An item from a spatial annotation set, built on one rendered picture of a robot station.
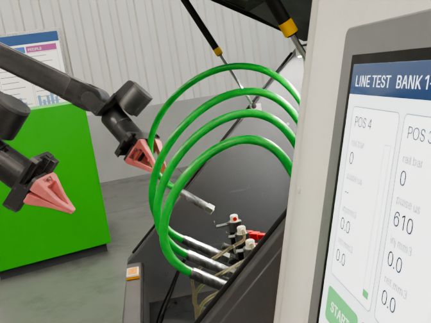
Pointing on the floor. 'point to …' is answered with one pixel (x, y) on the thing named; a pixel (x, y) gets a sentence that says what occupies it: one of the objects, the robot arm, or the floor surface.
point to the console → (319, 141)
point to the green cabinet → (18, 228)
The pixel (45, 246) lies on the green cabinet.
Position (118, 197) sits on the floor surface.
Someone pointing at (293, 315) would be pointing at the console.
